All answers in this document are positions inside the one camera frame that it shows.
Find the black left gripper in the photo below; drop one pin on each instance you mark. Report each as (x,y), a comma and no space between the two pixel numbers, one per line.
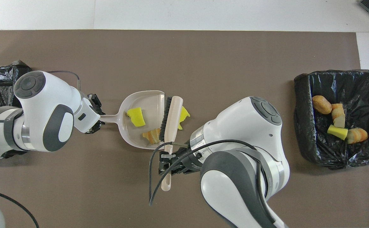
(92,99)

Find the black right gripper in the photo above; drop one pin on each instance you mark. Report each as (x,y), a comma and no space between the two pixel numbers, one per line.
(190,161)

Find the pale striped croissant piece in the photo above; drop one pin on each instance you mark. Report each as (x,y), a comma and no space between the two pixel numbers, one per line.
(152,136)

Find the beige hand brush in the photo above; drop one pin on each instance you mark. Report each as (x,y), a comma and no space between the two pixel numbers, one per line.
(171,126)

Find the yellow wedge sponge piece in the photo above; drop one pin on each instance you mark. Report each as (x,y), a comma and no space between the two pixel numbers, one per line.
(136,117)

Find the yellow notched sponge piece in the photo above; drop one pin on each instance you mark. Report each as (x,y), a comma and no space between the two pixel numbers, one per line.
(184,115)

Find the beige plastic dustpan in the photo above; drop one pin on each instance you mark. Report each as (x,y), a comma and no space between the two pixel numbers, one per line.
(149,104)

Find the brown bread roll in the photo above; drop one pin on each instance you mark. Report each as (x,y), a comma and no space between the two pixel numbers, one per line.
(322,104)

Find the small yellow sponge piece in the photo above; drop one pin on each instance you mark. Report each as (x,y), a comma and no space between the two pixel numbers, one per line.
(338,132)

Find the orange striped croissant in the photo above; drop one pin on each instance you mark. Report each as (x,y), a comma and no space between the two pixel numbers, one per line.
(357,135)

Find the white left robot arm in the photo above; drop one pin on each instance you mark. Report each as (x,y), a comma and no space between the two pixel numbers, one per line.
(45,107)

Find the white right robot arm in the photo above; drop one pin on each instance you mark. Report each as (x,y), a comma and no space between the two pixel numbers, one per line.
(241,142)

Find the brown table mat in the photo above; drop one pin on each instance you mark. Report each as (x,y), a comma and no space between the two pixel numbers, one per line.
(124,57)

